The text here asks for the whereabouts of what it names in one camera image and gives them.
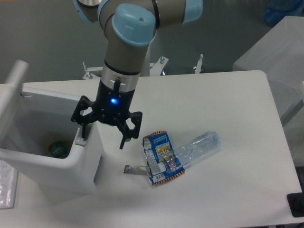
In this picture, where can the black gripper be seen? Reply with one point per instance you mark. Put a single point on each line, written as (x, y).
(112, 107)

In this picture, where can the white push-lid trash can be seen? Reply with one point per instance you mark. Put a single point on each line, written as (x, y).
(30, 120)

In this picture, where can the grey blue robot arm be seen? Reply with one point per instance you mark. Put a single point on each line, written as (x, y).
(129, 27)

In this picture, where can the green bottle inside bin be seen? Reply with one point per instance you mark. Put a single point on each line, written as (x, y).
(59, 149)

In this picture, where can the blue snack wrapper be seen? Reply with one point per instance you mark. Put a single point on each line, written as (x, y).
(162, 164)

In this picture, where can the crushed clear plastic bottle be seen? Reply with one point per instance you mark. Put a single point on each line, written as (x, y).
(200, 147)

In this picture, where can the white covered side table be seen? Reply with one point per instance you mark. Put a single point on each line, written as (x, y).
(280, 55)

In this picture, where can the blue plastic bag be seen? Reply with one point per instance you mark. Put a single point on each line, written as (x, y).
(276, 10)

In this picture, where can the black device at table edge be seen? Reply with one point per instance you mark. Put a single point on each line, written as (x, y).
(296, 204)

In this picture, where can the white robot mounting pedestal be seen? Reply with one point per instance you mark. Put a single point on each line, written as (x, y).
(155, 69)

